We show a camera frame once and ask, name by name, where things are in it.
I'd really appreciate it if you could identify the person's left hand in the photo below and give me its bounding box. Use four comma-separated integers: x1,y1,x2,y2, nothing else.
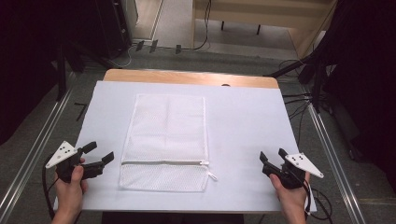
53,158,89,217

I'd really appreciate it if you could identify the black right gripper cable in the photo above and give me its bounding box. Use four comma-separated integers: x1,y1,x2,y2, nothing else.
303,178,333,224

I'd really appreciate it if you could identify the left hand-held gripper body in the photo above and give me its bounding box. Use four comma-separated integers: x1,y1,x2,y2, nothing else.
45,140,106,184

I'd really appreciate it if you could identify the light wooden bench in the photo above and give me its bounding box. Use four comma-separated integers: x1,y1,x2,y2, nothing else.
191,0,340,60

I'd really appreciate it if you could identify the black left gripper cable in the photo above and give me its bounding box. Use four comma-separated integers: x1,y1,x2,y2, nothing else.
41,155,60,220

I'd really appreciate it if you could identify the black cabinet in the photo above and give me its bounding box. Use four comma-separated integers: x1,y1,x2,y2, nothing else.
92,0,134,60

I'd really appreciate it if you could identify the black hanging cable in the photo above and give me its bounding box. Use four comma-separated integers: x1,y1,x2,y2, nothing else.
175,0,213,54

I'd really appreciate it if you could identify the white mesh laundry bag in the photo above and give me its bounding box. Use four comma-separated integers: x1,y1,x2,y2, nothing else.
118,93,219,192

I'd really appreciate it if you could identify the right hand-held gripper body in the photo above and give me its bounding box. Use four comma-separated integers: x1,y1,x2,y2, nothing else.
262,152,325,190

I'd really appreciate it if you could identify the metal floor rail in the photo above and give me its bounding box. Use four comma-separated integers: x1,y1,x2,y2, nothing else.
304,101,368,224
0,88,76,224

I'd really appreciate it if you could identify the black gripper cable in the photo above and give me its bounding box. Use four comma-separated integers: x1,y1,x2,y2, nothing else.
303,178,333,224
41,155,60,220

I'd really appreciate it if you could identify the dark curtain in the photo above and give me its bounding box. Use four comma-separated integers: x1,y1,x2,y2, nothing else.
0,0,104,147
311,0,396,194

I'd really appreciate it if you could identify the black metal stand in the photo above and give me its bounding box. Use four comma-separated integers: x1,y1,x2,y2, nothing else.
54,38,120,102
263,50,339,115

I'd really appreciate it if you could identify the white floor cable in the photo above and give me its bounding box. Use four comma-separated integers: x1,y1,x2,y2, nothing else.
106,43,139,70

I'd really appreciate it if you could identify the black floor cables bundle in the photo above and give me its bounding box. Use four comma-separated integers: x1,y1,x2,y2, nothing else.
278,59,314,147

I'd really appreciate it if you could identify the person's right hand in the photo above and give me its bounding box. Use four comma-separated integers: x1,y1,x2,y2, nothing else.
269,172,312,217

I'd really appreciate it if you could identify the white table cover sheet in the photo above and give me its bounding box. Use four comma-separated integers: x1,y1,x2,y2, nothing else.
53,80,318,214

